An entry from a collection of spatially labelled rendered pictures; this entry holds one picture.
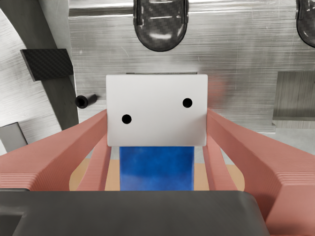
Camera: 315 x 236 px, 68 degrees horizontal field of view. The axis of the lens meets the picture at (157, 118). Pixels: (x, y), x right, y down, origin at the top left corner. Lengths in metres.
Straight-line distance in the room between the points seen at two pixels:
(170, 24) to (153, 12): 0.02
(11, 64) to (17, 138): 0.07
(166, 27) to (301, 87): 0.12
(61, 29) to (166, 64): 0.16
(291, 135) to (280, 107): 0.09
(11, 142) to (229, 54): 0.21
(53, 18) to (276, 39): 0.23
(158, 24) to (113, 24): 0.03
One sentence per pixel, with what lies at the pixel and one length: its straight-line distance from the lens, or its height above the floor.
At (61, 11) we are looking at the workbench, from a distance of 0.30.
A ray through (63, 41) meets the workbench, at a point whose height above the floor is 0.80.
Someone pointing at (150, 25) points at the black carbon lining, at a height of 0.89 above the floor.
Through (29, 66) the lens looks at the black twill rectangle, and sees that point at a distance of 0.25.
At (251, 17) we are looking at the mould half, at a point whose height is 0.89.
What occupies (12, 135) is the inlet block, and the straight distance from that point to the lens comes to 0.27.
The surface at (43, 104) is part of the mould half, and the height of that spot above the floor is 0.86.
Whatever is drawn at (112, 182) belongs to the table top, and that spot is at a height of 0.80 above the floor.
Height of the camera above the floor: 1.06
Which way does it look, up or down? 73 degrees down
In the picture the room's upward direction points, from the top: 152 degrees counter-clockwise
